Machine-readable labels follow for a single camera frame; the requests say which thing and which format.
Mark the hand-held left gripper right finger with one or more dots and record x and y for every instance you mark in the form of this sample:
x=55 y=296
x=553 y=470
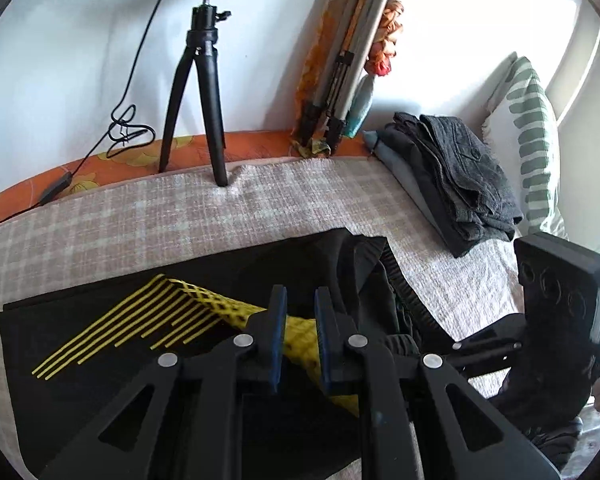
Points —
x=324 y=340

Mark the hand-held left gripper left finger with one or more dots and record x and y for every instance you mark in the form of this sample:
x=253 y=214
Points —
x=279 y=340

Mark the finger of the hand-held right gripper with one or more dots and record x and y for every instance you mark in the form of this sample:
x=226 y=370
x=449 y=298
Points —
x=485 y=352
x=500 y=329

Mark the black pants with yellow stripes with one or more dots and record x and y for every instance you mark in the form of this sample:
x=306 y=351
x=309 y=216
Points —
x=290 y=260

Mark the folded grey pants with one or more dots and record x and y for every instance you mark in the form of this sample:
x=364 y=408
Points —
x=470 y=170

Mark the folded dark pants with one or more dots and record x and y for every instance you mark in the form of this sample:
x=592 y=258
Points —
x=420 y=180

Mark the person's zebra-print trouser leg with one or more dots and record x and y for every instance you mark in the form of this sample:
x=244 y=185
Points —
x=555 y=440

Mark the green patterned white cushion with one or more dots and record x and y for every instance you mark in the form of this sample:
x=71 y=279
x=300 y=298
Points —
x=530 y=160

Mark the folded light blue jeans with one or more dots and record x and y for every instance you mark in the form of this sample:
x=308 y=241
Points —
x=400 y=170

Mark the orange floral bed sheet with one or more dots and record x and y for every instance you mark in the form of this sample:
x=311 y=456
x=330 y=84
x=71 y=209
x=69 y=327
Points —
x=260 y=145

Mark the small black tripod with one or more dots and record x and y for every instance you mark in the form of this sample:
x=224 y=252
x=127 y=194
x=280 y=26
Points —
x=205 y=85

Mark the folded silver tripod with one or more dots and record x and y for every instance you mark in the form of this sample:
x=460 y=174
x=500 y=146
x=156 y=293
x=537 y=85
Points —
x=352 y=45

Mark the orange floral scarf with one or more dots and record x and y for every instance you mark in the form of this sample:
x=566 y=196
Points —
x=386 y=30

